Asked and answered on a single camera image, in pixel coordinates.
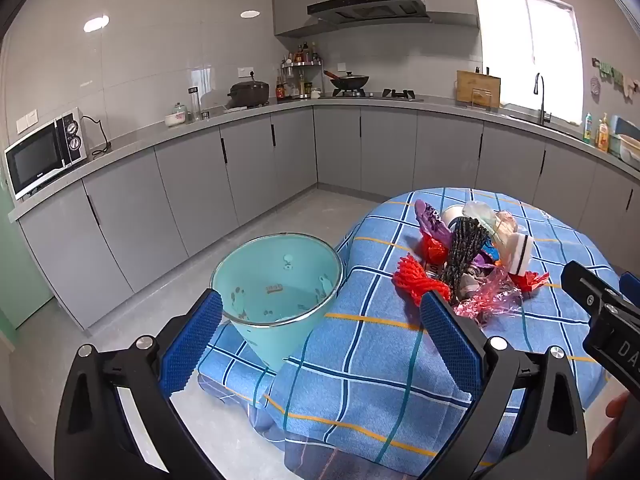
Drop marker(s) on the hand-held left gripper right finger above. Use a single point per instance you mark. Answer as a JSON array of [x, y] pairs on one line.
[[450, 345]]

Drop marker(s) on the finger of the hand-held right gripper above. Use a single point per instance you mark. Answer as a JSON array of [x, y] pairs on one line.
[[587, 287], [631, 287]]

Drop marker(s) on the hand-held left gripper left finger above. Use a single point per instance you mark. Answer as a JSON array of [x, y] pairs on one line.
[[192, 345]]

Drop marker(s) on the small red wrapper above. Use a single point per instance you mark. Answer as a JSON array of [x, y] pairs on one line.
[[530, 280]]

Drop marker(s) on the pink plastic wrapper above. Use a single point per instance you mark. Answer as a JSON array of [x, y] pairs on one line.
[[490, 295]]

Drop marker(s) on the red mesh net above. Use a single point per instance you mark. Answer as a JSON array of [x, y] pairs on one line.
[[415, 277]]

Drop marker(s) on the white black-striped roll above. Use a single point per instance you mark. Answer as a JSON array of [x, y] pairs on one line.
[[517, 252]]

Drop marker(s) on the orange red blue plastic bag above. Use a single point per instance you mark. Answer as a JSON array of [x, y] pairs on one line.
[[432, 252]]

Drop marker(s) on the clear red-print plastic bag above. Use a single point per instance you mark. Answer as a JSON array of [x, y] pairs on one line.
[[507, 220]]

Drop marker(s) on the teal trash bin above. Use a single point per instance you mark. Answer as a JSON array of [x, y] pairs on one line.
[[275, 280]]

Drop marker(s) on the white paper cup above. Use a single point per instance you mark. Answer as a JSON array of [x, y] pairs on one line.
[[452, 216]]

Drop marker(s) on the purple wrapper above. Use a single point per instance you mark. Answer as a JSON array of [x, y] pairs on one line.
[[430, 217]]

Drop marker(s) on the clear green-print plastic bag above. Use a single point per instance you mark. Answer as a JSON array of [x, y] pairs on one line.
[[477, 210]]

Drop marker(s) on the person's right hand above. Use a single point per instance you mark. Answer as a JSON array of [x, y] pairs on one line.
[[619, 407]]

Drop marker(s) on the blue plaid tablecloth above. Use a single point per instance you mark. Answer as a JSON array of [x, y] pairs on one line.
[[370, 360]]

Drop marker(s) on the yellow detergent bottle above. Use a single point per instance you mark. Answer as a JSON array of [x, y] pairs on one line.
[[602, 137]]

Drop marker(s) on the green dish soap bottle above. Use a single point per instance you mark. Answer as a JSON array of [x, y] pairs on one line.
[[587, 130]]

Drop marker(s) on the grey kitchen counter cabinets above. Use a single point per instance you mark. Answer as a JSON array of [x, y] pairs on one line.
[[200, 175]]

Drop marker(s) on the green door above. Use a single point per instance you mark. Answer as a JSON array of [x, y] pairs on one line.
[[20, 270]]

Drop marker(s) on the dark kitchen faucet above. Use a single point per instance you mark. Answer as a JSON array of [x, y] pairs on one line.
[[541, 105]]

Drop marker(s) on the hanging scrubber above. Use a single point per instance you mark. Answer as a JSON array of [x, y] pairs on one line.
[[595, 85]]

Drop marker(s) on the hanging cloths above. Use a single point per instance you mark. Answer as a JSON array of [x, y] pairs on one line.
[[620, 77]]

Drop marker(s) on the white bowl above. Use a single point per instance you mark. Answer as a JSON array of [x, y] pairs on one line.
[[175, 120]]

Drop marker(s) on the wooden cutting board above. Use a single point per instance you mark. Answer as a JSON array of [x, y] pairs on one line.
[[477, 87]]

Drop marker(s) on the green glass jar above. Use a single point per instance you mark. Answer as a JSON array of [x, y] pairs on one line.
[[180, 109]]

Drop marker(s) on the white microwave oven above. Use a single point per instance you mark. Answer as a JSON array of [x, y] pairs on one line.
[[40, 160]]

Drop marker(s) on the clear tumbler bottle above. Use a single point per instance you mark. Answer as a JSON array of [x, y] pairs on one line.
[[194, 102]]

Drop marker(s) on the window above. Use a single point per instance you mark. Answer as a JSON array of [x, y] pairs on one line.
[[530, 50]]

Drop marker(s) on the gas stove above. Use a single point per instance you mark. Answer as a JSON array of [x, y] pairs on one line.
[[395, 94]]

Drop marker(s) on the black rice cooker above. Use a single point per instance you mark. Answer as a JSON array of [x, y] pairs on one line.
[[248, 94]]

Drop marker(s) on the dark sauce bottle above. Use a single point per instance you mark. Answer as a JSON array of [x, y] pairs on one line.
[[279, 89]]

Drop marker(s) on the black wok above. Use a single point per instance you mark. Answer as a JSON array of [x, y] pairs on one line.
[[350, 81]]

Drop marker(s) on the metal spice rack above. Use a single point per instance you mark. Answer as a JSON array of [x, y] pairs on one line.
[[300, 67]]

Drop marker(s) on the black range hood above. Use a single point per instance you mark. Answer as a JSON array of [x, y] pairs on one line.
[[367, 7]]

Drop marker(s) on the white wall switch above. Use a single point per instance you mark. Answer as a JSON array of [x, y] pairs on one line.
[[26, 121]]

